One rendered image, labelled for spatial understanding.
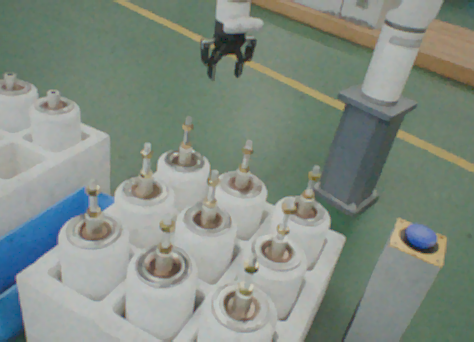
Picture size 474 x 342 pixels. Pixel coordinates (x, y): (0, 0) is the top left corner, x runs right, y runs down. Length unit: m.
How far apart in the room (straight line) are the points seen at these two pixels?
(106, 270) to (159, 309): 0.10
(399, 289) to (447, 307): 0.41
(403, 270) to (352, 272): 0.40
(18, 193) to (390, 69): 0.81
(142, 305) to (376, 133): 0.72
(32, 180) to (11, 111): 0.20
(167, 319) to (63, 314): 0.15
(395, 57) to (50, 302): 0.83
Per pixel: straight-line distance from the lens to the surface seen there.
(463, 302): 1.13
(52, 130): 0.96
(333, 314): 0.95
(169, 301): 0.59
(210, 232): 0.66
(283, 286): 0.64
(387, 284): 0.69
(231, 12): 1.02
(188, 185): 0.79
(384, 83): 1.09
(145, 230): 0.72
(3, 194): 0.87
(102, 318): 0.65
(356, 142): 1.13
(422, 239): 0.65
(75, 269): 0.66
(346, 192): 1.20
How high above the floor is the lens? 0.69
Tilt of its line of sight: 34 degrees down
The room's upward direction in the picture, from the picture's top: 10 degrees clockwise
